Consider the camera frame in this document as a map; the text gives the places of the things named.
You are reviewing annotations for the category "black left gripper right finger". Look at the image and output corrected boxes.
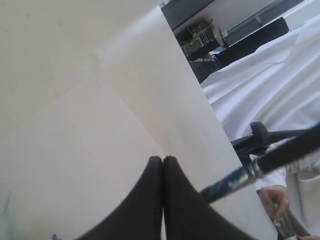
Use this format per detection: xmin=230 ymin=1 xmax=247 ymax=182
xmin=163 ymin=156 xmax=278 ymax=240

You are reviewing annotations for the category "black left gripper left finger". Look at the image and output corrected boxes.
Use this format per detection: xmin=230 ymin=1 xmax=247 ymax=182
xmin=79 ymin=156 xmax=163 ymax=240

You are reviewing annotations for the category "black paintbrush silver ferrule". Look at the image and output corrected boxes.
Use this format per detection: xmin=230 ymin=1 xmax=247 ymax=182
xmin=199 ymin=124 xmax=320 ymax=204

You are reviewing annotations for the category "operator hand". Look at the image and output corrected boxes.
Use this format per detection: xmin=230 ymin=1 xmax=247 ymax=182
xmin=257 ymin=185 xmax=320 ymax=240

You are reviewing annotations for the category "white backdrop cloth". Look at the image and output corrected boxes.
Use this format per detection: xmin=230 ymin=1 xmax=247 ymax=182
xmin=201 ymin=17 xmax=320 ymax=141

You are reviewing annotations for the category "background equipment rack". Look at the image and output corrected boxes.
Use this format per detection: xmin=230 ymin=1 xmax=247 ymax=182
xmin=159 ymin=0 xmax=288 ymax=85

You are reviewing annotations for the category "black leader arm handle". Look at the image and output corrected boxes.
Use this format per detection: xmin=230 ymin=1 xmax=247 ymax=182
xmin=231 ymin=122 xmax=307 ymax=165

